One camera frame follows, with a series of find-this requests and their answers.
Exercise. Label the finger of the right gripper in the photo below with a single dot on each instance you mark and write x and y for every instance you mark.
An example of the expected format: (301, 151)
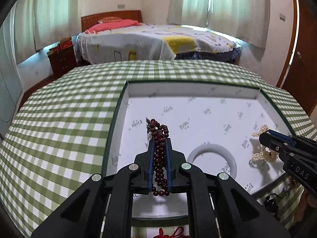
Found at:
(282, 137)
(272, 143)

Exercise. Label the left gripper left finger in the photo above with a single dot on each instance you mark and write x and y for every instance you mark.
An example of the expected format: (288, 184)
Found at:
(133, 179)

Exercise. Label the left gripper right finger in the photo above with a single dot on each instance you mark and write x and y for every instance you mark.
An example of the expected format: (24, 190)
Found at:
(199, 187)

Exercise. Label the white jade bangle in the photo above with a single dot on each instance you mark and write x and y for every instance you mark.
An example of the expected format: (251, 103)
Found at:
(214, 159)

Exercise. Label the red tassel knot ornament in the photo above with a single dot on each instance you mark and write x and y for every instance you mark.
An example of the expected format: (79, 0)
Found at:
(178, 232)

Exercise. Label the white jewelry tray box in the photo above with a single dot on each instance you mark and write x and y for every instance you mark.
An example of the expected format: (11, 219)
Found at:
(197, 113)

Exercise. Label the person's right hand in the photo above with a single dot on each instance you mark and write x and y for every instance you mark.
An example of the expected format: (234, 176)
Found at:
(306, 203)

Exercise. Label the brown wooden door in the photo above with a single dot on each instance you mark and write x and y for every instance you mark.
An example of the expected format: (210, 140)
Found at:
(298, 75)

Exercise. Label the green checkered tablecloth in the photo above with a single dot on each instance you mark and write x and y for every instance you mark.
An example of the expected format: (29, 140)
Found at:
(58, 137)

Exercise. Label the right white curtain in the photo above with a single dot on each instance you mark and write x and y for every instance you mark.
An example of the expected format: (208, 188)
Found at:
(247, 20)

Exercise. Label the white curtain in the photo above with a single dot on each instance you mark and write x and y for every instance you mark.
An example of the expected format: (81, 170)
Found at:
(247, 20)
(39, 23)

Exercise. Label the bed with patterned bedspread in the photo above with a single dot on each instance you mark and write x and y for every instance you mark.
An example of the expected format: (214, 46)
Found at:
(155, 42)

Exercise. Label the dark wooden nightstand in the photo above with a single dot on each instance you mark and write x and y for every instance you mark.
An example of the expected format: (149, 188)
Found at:
(63, 62)

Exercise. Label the red items on nightstand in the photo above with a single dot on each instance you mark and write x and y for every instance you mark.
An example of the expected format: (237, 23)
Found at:
(63, 44)

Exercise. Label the pink pillow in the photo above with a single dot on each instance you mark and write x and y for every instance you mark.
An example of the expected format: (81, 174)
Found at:
(112, 25)

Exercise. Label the wooden headboard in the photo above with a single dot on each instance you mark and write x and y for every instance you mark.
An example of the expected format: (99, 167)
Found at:
(93, 19)

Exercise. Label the left white curtain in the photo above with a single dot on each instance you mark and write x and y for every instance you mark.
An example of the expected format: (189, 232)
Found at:
(39, 23)

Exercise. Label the white wall switch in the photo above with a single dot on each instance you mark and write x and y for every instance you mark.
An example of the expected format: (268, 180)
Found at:
(282, 17)

